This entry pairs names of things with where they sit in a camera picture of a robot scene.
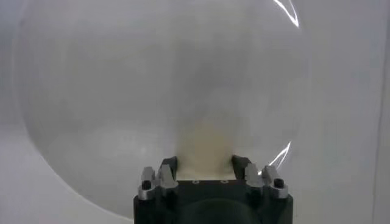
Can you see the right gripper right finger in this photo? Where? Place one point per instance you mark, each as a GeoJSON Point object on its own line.
{"type": "Point", "coordinates": [253, 179]}

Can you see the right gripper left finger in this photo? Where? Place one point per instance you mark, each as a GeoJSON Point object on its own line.
{"type": "Point", "coordinates": [164, 178]}

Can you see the white steamed baozi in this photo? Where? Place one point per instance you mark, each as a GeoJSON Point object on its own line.
{"type": "Point", "coordinates": [207, 146]}

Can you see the white round plate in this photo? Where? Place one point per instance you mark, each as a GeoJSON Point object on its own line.
{"type": "Point", "coordinates": [106, 91]}

